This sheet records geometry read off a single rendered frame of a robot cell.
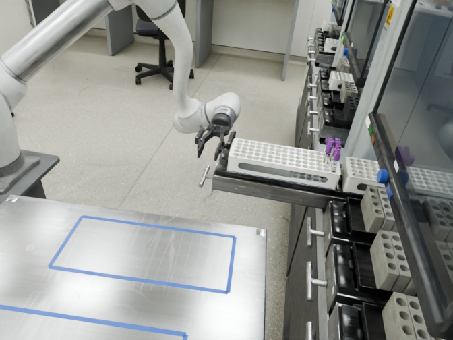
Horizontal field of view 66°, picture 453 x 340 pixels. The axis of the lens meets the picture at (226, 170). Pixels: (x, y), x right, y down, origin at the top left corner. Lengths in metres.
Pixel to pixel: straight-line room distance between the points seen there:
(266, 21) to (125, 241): 3.88
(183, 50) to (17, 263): 0.80
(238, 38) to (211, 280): 3.99
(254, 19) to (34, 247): 3.94
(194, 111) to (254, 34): 3.13
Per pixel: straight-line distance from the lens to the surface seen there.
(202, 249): 0.74
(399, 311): 0.68
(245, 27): 4.47
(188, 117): 1.42
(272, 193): 0.96
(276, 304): 1.69
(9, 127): 1.15
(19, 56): 1.28
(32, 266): 0.77
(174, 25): 1.18
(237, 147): 0.98
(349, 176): 0.95
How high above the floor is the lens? 1.38
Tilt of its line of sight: 36 degrees down
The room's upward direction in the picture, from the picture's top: 6 degrees clockwise
